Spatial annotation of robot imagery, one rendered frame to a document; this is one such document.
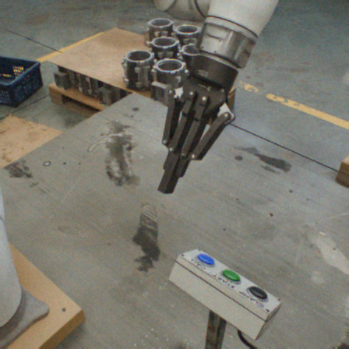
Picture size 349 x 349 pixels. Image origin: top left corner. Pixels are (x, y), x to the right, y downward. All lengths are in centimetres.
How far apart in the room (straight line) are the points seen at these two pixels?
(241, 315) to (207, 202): 55
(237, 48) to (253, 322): 41
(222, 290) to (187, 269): 7
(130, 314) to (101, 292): 9
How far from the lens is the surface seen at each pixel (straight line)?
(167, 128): 67
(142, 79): 250
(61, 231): 108
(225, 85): 63
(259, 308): 60
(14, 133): 294
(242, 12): 63
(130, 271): 97
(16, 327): 87
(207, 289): 62
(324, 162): 266
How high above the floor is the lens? 160
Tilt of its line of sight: 42 degrees down
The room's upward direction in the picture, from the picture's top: straight up
